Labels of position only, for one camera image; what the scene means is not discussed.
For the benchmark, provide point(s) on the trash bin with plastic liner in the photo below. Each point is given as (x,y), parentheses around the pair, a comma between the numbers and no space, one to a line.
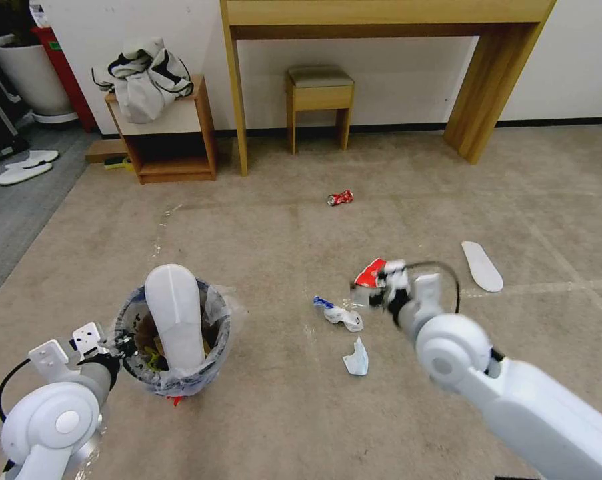
(173,370)

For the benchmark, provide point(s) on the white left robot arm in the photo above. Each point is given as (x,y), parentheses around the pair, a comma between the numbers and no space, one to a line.
(50,425)

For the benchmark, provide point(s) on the yellow green rubbish piece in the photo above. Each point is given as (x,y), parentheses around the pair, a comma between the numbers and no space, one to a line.
(153,361)

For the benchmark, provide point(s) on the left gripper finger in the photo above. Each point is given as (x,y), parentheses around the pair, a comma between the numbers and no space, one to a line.
(128,354)
(124,342)

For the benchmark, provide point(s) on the flat wooden board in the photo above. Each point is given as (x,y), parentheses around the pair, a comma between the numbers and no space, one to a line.
(103,150)

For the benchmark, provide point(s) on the white plant pot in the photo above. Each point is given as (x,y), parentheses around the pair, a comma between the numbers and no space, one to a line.
(30,75)

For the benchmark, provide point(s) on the torn white paper scrap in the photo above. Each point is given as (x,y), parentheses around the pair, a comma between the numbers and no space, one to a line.
(356,359)

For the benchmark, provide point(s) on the crushed red can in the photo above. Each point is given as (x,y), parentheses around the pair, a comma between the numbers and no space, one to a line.
(340,197)

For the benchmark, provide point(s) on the white slipper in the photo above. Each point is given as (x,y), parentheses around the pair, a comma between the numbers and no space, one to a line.
(33,156)
(23,173)
(174,315)
(482,266)

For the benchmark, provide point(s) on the red snack wrapper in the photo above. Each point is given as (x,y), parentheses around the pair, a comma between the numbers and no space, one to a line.
(369,274)

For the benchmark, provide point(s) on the crumpled blue white wrapper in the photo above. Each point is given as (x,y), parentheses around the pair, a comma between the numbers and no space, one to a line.
(338,314)

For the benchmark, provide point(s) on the wooden desk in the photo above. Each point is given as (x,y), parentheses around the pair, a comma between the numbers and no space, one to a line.
(380,30)

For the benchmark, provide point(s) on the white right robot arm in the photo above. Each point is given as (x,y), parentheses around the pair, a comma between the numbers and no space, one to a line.
(510,395)

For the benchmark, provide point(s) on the wooden stool with grey cushion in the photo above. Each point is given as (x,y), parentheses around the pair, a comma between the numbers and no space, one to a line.
(320,100)

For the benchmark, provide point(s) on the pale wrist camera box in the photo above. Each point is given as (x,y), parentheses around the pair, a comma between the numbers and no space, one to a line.
(399,281)
(87,336)

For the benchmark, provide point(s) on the grey jacket with black trim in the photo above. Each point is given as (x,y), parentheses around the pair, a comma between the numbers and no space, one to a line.
(145,80)

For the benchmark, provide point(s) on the red scrap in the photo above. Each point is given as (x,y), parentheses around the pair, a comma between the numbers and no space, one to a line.
(175,400)

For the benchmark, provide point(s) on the yellow green sponge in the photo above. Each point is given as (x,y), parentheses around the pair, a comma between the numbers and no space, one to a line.
(116,162)

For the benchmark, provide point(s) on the wooden side cabinet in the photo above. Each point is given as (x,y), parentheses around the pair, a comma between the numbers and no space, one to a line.
(166,140)

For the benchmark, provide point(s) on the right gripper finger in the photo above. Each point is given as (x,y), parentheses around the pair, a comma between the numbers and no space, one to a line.
(388,269)
(364,295)

